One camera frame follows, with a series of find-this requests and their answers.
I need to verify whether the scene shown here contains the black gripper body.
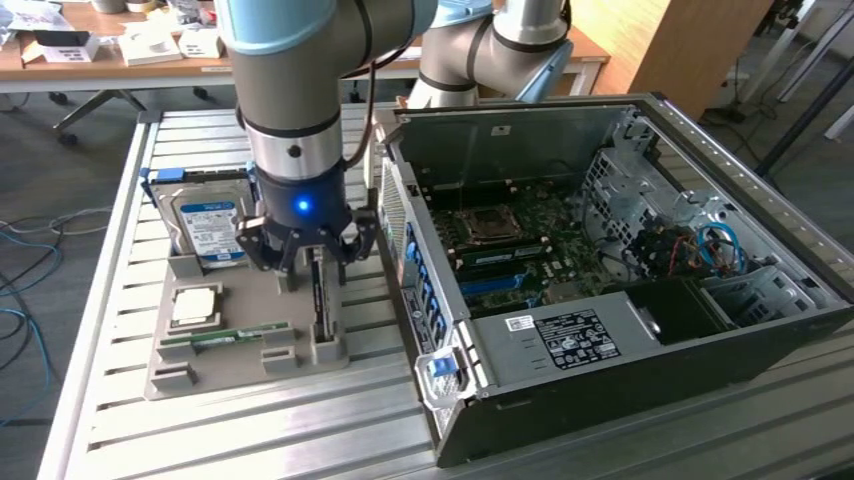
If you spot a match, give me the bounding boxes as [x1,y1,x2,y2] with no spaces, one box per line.
[255,167,355,236]

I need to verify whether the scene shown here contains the NVIDIA graphics card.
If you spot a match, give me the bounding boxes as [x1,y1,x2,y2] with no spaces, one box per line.
[303,242,340,347]

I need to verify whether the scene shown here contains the grey parts rack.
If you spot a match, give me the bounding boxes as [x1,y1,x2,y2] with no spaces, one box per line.
[143,234,352,401]

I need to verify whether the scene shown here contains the silver CPU chip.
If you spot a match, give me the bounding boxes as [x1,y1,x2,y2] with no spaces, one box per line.
[170,288,219,324]

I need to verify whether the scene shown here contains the green RAM stick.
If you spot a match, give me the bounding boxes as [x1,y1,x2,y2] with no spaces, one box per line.
[459,244,550,269]
[159,322,292,347]

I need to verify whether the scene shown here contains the blue expansion slot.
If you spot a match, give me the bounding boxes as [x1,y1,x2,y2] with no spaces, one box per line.
[459,273,530,297]

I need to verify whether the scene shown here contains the green motherboard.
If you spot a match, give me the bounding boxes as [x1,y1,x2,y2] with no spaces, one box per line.
[426,177,635,319]

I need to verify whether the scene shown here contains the grey chipset heatsink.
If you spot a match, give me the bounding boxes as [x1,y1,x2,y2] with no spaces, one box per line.
[550,282,590,304]

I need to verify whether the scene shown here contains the small white box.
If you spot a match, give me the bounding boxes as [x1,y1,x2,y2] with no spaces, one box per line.
[176,27,227,60]

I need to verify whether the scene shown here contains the grey wheeled desk foot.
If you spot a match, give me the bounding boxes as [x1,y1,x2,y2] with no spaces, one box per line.
[50,88,148,147]

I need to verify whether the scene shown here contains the grey power supply unit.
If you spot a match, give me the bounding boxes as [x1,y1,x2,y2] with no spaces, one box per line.
[466,292,662,389]

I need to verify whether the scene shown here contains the open white box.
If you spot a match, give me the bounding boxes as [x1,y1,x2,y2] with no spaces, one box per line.
[116,28,186,67]

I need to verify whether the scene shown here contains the perforated metal disk bay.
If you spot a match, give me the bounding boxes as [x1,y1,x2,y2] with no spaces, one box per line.
[579,144,679,251]

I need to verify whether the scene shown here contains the black and white box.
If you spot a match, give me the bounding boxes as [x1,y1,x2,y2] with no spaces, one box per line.
[31,29,102,65]

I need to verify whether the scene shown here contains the open black PC case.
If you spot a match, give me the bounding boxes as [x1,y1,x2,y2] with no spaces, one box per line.
[363,91,854,469]

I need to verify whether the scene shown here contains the clear plastic bag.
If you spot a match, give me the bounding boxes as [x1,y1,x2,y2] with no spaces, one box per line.
[0,0,76,32]

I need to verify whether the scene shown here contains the wooden cabinet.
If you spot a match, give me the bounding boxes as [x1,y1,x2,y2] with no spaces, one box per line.
[570,0,779,121]

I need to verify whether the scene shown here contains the silver drive tray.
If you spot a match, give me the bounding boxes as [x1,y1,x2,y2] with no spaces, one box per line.
[699,267,820,331]

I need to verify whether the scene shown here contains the black slanted pole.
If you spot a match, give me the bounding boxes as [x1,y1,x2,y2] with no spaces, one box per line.
[753,47,854,177]

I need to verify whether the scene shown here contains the hard disk with blue bracket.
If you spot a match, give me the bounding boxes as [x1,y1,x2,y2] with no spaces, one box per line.
[139,162,263,272]

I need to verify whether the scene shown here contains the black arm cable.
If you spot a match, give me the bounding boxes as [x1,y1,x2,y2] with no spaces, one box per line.
[336,27,435,169]

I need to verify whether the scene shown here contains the white floor cable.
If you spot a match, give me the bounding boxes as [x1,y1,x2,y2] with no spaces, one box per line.
[0,207,112,237]

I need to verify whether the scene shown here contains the blue floor cable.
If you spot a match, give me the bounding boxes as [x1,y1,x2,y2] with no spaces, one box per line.
[0,232,63,426]

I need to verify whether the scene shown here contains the coloured power wire bundle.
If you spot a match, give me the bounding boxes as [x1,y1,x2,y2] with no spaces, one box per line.
[631,227,702,279]

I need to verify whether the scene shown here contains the blue disk wire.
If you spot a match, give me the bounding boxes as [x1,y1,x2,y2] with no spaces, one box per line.
[693,222,749,276]

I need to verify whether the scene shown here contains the white table frame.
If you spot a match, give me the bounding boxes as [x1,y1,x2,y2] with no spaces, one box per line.
[739,0,854,141]

